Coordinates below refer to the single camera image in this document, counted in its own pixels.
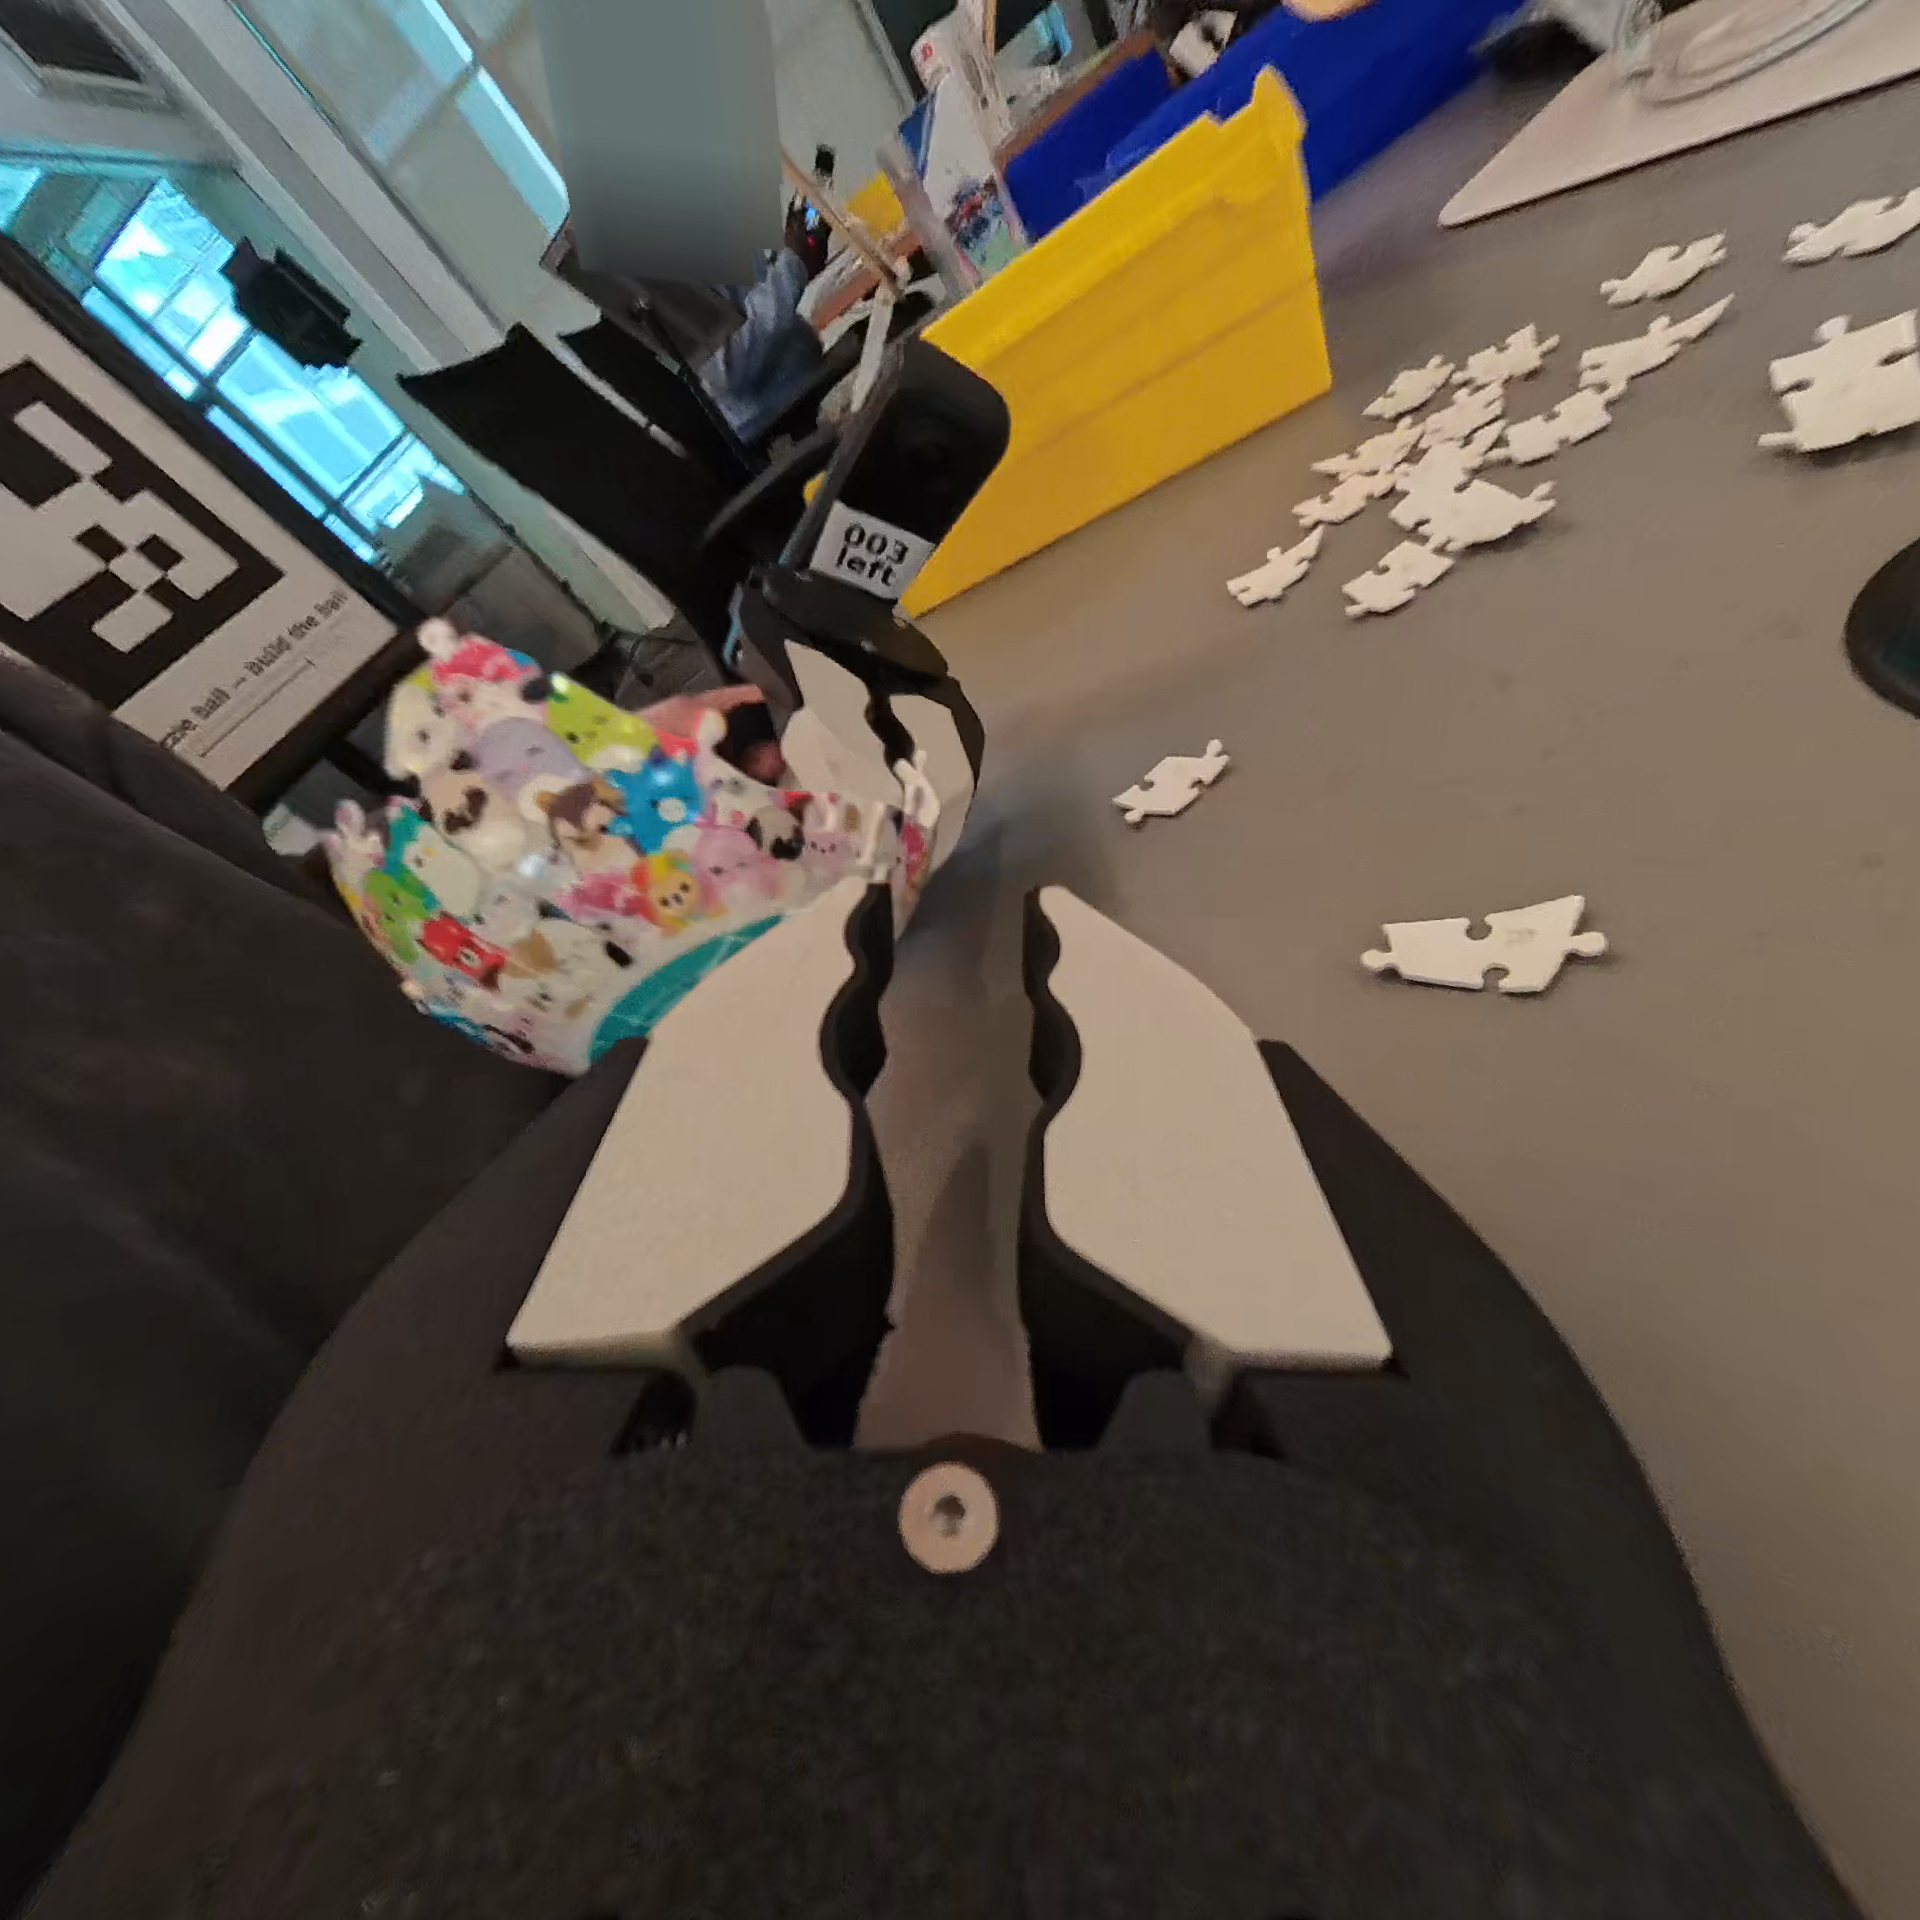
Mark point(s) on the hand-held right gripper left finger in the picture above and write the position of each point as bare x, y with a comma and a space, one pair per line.
705, 1185

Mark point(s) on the framed wall sign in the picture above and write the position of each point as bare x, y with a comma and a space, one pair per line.
136, 570

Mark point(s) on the partly built colourful puzzle ball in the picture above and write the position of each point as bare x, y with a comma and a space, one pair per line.
570, 868

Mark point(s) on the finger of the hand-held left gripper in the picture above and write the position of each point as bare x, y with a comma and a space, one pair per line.
943, 749
840, 720

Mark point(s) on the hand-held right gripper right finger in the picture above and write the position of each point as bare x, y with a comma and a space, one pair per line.
1201, 1201

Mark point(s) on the group of white puzzle pieces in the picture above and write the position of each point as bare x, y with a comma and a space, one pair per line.
1440, 481

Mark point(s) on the joined white puzzle piece pair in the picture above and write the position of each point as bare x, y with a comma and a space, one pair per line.
1484, 948

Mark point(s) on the person's left hand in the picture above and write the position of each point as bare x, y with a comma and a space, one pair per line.
697, 708

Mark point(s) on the black office chair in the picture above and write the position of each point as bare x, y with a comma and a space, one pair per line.
540, 434

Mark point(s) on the black round puzzle stand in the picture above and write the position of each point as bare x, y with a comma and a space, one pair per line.
1891, 629

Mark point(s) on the yellow plastic bin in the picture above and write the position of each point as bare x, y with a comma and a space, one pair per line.
1141, 376

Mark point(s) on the white flat pad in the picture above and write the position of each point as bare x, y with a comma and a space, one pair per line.
1680, 136

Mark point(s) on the blue plastic bin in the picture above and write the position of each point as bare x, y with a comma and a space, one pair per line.
1349, 90

